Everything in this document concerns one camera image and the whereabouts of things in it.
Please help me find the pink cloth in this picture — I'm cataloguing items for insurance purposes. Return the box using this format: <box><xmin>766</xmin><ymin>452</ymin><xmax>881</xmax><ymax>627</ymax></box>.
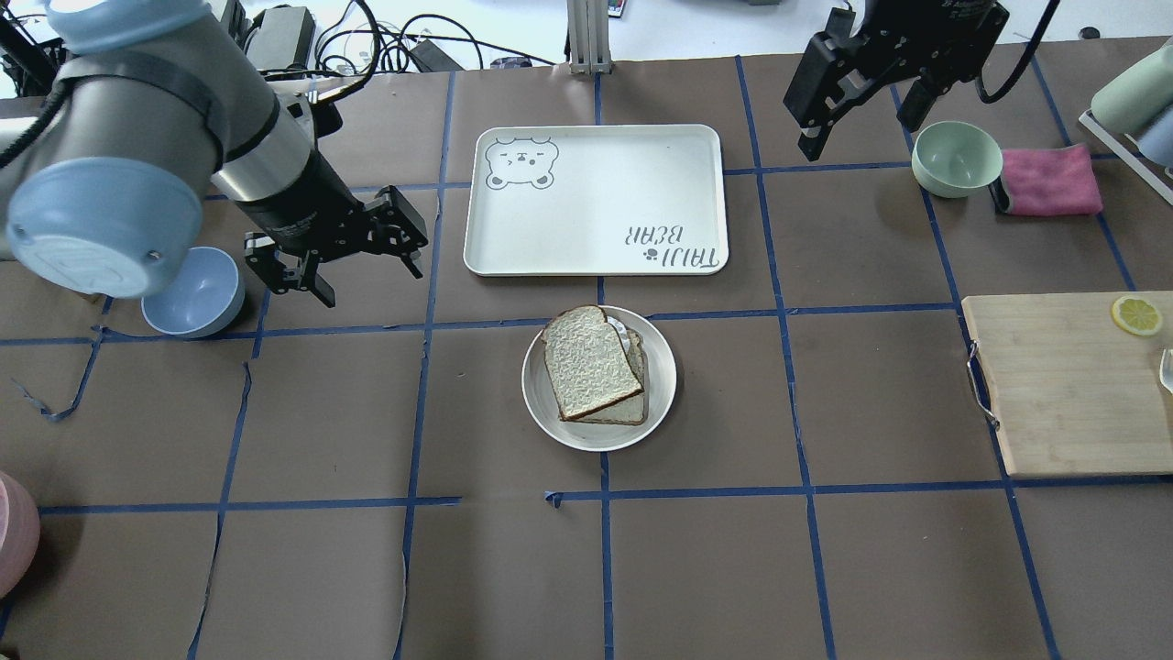
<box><xmin>986</xmin><ymin>143</ymin><xmax>1103</xmax><ymax>217</ymax></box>

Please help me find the bread slice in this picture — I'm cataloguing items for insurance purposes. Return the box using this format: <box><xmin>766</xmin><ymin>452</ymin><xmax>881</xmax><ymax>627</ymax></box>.
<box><xmin>540</xmin><ymin>305</ymin><xmax>645</xmax><ymax>422</ymax></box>
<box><xmin>578</xmin><ymin>317</ymin><xmax>647</xmax><ymax>426</ymax></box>

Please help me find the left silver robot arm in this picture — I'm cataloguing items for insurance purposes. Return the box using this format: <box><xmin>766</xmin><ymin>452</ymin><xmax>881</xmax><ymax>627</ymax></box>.
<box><xmin>4</xmin><ymin>1</ymin><xmax>429</xmax><ymax>306</ymax></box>

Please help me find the blue bowl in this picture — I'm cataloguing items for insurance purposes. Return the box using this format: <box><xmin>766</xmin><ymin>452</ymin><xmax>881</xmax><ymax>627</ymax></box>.
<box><xmin>141</xmin><ymin>247</ymin><xmax>246</xmax><ymax>339</ymax></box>

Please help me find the white bear tray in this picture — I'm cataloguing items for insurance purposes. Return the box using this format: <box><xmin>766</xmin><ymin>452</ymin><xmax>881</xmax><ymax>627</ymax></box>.
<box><xmin>465</xmin><ymin>124</ymin><xmax>728</xmax><ymax>277</ymax></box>

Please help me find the wooden cutting board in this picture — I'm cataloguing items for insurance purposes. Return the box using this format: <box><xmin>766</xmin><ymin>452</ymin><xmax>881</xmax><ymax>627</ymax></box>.
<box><xmin>962</xmin><ymin>290</ymin><xmax>1172</xmax><ymax>478</ymax></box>

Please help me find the cream round plate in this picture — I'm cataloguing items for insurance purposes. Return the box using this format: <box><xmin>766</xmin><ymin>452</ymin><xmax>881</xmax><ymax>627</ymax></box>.
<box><xmin>521</xmin><ymin>304</ymin><xmax>678</xmax><ymax>453</ymax></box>

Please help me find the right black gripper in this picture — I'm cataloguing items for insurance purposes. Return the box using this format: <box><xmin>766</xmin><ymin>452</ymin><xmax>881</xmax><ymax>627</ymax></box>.
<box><xmin>784</xmin><ymin>1</ymin><xmax>1010</xmax><ymax>162</ymax></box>

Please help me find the green hanging mug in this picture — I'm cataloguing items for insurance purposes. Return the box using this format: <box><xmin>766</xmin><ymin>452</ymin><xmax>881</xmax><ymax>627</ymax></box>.
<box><xmin>1090</xmin><ymin>43</ymin><xmax>1172</xmax><ymax>135</ymax></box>

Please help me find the bread slice on plate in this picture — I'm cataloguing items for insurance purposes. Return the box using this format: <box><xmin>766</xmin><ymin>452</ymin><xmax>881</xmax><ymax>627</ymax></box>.
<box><xmin>578</xmin><ymin>317</ymin><xmax>647</xmax><ymax>426</ymax></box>

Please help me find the aluminium frame post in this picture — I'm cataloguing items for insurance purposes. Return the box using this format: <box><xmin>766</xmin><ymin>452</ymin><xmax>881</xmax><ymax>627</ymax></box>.
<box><xmin>567</xmin><ymin>1</ymin><xmax>613</xmax><ymax>75</ymax></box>

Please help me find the white wire cup rack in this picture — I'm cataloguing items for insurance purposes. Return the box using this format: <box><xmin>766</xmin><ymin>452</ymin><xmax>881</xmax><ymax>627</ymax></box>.
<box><xmin>1078</xmin><ymin>109</ymin><xmax>1172</xmax><ymax>206</ymax></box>

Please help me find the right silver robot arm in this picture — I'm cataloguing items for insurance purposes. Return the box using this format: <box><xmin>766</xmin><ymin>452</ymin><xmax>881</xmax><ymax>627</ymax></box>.
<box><xmin>784</xmin><ymin>1</ymin><xmax>1060</xmax><ymax>161</ymax></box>

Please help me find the lemon slice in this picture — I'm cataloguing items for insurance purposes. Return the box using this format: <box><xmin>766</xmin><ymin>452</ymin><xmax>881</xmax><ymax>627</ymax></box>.
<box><xmin>1110</xmin><ymin>295</ymin><xmax>1164</xmax><ymax>336</ymax></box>

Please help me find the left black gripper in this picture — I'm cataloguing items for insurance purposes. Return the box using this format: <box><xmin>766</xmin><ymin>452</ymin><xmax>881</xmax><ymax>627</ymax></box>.
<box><xmin>240</xmin><ymin>169</ymin><xmax>429</xmax><ymax>308</ymax></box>

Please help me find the pink bowl with ice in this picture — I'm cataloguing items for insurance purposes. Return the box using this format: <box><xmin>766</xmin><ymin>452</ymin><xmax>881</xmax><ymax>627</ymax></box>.
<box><xmin>1</xmin><ymin>472</ymin><xmax>41</xmax><ymax>597</ymax></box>

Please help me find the green bowl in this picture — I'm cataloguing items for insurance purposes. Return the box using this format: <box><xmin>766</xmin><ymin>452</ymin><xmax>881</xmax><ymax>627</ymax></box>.
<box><xmin>911</xmin><ymin>121</ymin><xmax>1003</xmax><ymax>199</ymax></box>

